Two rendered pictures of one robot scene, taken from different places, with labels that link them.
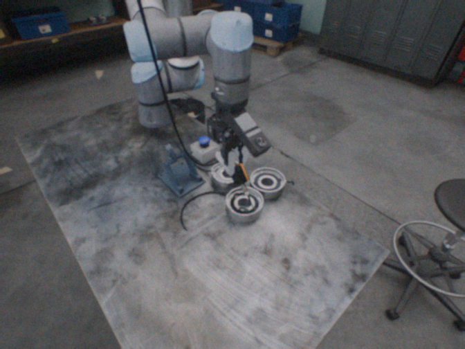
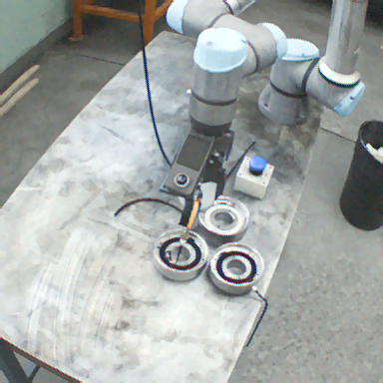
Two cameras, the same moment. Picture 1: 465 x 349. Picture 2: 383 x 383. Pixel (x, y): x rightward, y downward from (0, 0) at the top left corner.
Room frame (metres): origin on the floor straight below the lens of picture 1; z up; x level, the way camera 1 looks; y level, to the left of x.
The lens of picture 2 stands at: (0.16, -0.56, 1.65)
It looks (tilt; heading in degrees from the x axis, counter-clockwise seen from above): 46 degrees down; 57
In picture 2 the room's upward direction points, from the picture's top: 9 degrees clockwise
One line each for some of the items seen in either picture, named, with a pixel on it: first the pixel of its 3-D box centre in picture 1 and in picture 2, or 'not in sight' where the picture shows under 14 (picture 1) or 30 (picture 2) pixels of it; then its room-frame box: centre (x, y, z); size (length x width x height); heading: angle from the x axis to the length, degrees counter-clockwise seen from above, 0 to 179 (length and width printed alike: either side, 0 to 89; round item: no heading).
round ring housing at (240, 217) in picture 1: (244, 205); (180, 255); (0.50, -0.03, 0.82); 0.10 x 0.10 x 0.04
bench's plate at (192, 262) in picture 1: (162, 183); (174, 166); (0.61, 0.22, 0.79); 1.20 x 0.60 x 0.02; 42
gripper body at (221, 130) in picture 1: (230, 119); (207, 139); (0.54, 0.01, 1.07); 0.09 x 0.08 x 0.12; 43
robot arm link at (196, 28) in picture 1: (207, 34); (248, 43); (0.63, 0.05, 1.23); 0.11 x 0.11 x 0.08; 21
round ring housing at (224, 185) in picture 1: (228, 175); (223, 220); (0.62, 0.01, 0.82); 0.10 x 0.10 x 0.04
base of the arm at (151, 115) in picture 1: (155, 107); (287, 95); (1.00, 0.32, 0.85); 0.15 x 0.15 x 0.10
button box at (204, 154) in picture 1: (204, 149); (254, 176); (0.75, 0.10, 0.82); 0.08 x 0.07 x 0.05; 42
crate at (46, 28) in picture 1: (39, 23); not in sight; (3.47, 2.23, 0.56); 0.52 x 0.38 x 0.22; 129
